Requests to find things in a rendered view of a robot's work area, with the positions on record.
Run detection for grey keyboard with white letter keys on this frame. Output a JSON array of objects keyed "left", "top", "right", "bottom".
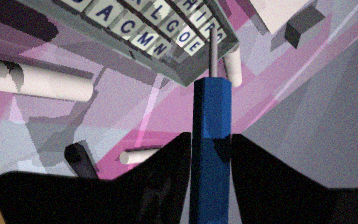
[{"left": 14, "top": 0, "right": 241, "bottom": 89}]

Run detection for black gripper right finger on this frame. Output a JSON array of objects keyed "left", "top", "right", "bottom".
[{"left": 230, "top": 134, "right": 358, "bottom": 224}]

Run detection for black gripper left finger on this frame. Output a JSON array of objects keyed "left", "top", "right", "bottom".
[{"left": 0, "top": 132, "right": 192, "bottom": 224}]

